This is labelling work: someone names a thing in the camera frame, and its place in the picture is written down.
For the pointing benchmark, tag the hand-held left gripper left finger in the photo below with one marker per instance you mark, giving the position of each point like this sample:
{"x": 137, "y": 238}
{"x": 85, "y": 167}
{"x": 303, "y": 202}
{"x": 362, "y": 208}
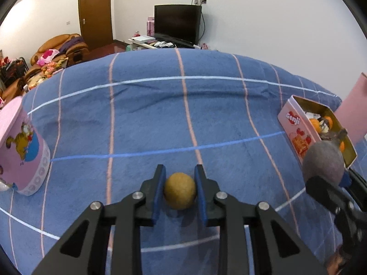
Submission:
{"x": 159, "y": 194}

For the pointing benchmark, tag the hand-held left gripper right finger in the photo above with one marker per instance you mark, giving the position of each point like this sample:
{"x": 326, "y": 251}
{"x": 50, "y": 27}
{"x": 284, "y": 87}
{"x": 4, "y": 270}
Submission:
{"x": 200, "y": 194}

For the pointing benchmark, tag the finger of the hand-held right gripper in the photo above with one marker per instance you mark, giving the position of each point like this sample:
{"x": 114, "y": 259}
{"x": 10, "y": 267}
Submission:
{"x": 346, "y": 179}
{"x": 321, "y": 189}

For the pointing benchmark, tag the yellow round fruit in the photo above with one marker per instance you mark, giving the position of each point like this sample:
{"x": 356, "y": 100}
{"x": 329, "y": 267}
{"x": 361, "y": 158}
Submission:
{"x": 180, "y": 190}

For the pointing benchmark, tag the large purple passion fruit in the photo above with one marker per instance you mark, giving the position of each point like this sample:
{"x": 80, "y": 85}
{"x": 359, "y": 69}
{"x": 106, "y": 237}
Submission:
{"x": 322, "y": 160}

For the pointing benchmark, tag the orange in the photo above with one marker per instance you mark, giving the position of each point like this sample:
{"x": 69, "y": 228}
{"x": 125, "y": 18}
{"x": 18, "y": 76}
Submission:
{"x": 329, "y": 120}
{"x": 342, "y": 146}
{"x": 314, "y": 124}

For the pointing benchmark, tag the medium purple passion fruit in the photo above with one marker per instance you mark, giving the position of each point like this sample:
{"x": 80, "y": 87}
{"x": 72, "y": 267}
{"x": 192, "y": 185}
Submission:
{"x": 339, "y": 135}

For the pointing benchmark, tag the dark snack cup white top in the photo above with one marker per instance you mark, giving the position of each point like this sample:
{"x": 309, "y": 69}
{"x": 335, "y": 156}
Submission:
{"x": 324, "y": 126}

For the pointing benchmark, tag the pink metal tin box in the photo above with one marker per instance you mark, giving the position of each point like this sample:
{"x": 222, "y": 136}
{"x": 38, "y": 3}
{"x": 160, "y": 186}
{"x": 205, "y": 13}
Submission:
{"x": 295, "y": 131}

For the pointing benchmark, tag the person's right hand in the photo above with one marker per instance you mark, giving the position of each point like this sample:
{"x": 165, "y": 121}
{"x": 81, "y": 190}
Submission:
{"x": 335, "y": 260}

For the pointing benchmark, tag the pink box lid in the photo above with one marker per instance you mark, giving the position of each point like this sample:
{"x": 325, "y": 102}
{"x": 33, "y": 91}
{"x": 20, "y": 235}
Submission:
{"x": 355, "y": 106}

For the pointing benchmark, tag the blue checked blanket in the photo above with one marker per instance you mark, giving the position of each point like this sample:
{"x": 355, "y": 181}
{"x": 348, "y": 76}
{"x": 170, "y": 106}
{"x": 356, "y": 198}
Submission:
{"x": 143, "y": 106}

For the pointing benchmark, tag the pink cartoon print bin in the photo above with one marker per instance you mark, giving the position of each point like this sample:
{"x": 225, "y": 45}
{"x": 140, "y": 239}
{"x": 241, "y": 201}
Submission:
{"x": 25, "y": 154}

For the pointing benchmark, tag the white television stand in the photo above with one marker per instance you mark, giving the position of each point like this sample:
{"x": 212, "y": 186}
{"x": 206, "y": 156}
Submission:
{"x": 137, "y": 47}

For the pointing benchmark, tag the small silvery round object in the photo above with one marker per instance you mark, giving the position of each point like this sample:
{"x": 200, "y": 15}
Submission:
{"x": 4, "y": 186}

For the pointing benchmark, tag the white set-top box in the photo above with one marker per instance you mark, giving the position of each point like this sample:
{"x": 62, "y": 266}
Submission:
{"x": 142, "y": 39}

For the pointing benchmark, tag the cluttered coffee table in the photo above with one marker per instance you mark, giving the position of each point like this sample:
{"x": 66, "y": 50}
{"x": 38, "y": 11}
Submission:
{"x": 43, "y": 74}

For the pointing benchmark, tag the tall pink box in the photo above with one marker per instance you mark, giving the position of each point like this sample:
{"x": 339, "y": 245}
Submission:
{"x": 150, "y": 26}

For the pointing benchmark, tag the black television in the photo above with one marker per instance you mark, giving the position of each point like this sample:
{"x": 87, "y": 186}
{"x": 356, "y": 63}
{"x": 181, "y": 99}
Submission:
{"x": 176, "y": 23}

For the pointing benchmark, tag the purple cloth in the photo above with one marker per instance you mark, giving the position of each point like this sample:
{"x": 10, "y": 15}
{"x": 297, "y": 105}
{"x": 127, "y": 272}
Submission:
{"x": 71, "y": 44}

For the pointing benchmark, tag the pink floral pillow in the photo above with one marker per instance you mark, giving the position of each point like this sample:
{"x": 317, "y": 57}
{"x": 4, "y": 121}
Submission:
{"x": 48, "y": 55}

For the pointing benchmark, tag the brown leather sofa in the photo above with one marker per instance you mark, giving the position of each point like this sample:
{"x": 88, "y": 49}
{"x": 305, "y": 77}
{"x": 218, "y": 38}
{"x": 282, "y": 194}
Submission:
{"x": 13, "y": 90}

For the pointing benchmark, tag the brown leather armchair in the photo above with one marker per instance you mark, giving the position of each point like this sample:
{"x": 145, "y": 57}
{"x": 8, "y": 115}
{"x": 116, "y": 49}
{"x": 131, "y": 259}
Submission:
{"x": 57, "y": 40}

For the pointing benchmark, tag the brown wooden door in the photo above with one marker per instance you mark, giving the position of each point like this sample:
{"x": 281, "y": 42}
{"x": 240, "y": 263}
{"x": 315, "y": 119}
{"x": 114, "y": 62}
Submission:
{"x": 96, "y": 14}

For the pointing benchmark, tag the black storage rack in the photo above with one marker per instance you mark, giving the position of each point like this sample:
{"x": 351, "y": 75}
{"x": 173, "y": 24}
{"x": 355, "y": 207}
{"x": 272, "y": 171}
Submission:
{"x": 11, "y": 68}

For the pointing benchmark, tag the wall socket with adapter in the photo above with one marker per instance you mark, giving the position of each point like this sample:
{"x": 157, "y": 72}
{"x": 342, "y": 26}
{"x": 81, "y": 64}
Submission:
{"x": 199, "y": 0}

